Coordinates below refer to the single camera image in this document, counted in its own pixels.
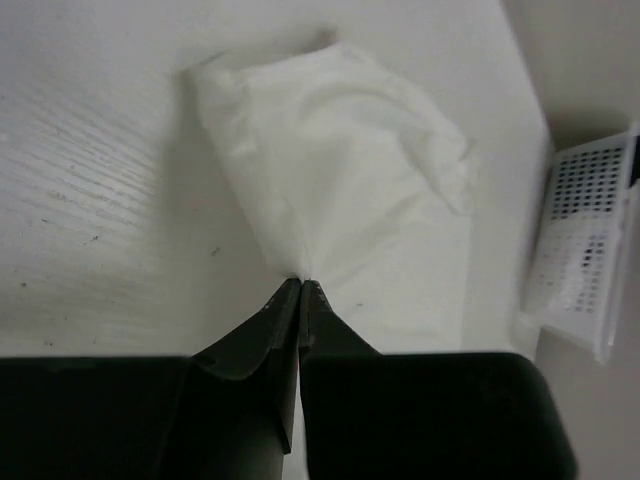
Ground crumpled black tank top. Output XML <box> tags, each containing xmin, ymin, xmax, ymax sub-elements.
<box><xmin>628</xmin><ymin>135</ymin><xmax>640</xmax><ymax>189</ymax></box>

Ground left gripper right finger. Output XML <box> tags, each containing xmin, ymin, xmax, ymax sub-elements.
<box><xmin>299</xmin><ymin>281</ymin><xmax>578</xmax><ymax>479</ymax></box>

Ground white plastic basket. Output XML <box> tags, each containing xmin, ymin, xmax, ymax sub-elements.
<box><xmin>512</xmin><ymin>123</ymin><xmax>639</xmax><ymax>364</ymax></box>

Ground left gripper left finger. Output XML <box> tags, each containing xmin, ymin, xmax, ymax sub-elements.
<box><xmin>1</xmin><ymin>279</ymin><xmax>301</xmax><ymax>479</ymax></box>

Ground white tank top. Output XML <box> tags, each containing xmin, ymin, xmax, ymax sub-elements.
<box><xmin>193</xmin><ymin>42</ymin><xmax>478</xmax><ymax>353</ymax></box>

